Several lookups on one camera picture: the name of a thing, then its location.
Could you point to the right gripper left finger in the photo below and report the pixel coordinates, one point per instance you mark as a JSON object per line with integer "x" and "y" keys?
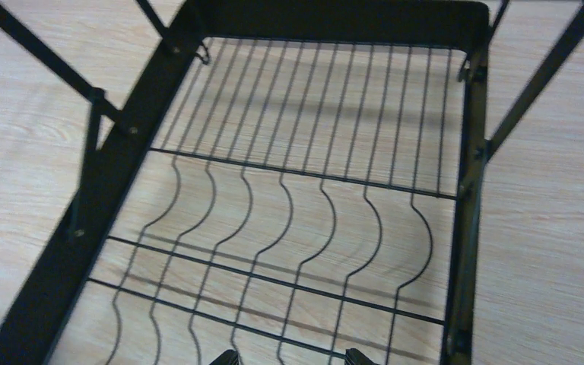
{"x": 228, "y": 357}

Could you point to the black wire dish rack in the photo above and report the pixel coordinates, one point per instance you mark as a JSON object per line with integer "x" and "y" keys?
{"x": 287, "y": 179}

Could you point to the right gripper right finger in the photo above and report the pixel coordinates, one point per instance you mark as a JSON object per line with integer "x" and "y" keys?
{"x": 353, "y": 356}

